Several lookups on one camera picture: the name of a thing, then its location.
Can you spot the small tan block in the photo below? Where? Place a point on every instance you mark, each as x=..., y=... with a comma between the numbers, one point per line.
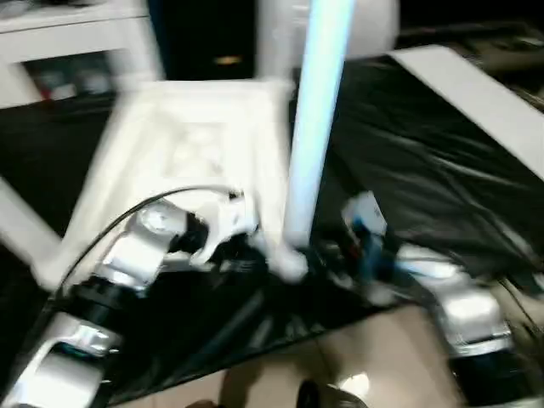
x=228, y=60

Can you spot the white plastic table top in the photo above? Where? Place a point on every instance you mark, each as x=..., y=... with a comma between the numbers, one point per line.
x=191, y=140

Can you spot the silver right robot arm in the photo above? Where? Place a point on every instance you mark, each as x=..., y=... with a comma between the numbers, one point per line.
x=463, y=297

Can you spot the white plastic table leg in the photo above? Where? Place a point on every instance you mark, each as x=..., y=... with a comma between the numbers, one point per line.
x=25, y=229
x=132, y=72
x=316, y=106
x=276, y=38

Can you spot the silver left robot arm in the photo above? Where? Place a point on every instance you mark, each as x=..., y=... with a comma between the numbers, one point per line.
x=127, y=255

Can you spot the grey cushion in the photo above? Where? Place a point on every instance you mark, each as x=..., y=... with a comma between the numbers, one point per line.
x=374, y=25

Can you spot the white flat board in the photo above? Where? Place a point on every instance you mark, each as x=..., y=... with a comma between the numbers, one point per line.
x=476, y=98

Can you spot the white cabinet with glass doors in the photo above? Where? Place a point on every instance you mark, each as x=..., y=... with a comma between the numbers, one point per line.
x=64, y=34

